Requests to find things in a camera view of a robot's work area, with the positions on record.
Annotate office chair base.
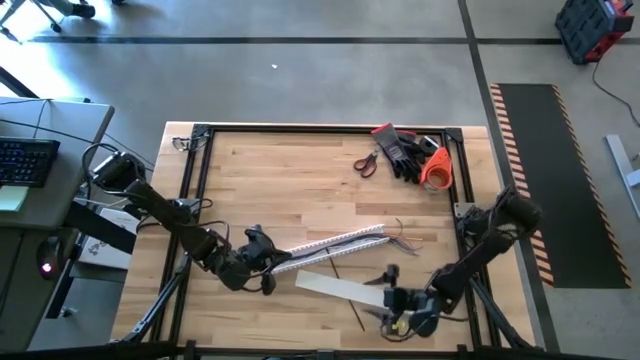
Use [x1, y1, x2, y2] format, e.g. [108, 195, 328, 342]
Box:
[0, 0, 64, 45]

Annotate black tape roll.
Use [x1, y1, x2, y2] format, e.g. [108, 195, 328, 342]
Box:
[418, 135, 442, 157]

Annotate grey desk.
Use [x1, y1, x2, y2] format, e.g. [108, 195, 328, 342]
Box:
[0, 97, 117, 352]

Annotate white duct cover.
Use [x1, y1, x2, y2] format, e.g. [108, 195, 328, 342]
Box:
[294, 269, 390, 309]

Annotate black keyboard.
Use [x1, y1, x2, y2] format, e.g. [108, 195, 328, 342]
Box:
[0, 137, 62, 189]

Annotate grey metal bar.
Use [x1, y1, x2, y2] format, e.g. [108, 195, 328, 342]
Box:
[605, 133, 640, 222]

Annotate red and black toolbox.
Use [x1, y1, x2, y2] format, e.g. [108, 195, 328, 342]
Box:
[554, 0, 637, 66]

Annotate black wire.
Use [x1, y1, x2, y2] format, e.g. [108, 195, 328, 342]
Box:
[287, 232, 419, 262]

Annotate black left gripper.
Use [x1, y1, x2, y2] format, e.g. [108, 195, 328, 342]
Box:
[216, 244, 294, 297]

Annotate black zip tie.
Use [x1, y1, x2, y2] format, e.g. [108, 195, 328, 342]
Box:
[325, 246, 367, 333]

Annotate black glove with grey cuff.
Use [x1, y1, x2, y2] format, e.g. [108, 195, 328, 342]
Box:
[370, 122, 419, 180]

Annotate white slotted cable duct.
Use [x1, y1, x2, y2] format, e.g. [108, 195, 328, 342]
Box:
[269, 223, 392, 276]

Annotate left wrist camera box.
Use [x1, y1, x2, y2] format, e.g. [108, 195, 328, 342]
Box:
[244, 224, 274, 252]

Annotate black mat with hazard stripes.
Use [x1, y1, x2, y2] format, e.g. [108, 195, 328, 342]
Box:
[489, 82, 633, 290]

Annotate green note pad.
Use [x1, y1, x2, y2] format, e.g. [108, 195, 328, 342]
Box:
[0, 184, 32, 213]

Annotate black floor cable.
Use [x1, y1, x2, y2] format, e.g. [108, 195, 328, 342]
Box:
[591, 59, 640, 127]

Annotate clear safety glasses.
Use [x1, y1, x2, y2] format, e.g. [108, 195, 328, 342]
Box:
[171, 135, 202, 153]

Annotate white cardboard box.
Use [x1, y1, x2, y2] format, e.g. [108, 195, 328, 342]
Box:
[76, 206, 139, 272]

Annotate black aluminium table frame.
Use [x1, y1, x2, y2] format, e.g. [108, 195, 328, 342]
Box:
[109, 122, 544, 360]

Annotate black computer mouse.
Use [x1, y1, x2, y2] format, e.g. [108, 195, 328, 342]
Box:
[35, 236, 64, 282]

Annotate red and black scissors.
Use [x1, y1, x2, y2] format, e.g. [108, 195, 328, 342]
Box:
[352, 150, 380, 180]

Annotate person's foot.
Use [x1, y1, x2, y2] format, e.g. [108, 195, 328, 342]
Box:
[49, 0, 98, 19]

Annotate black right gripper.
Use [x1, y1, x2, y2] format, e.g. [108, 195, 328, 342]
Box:
[361, 263, 445, 339]

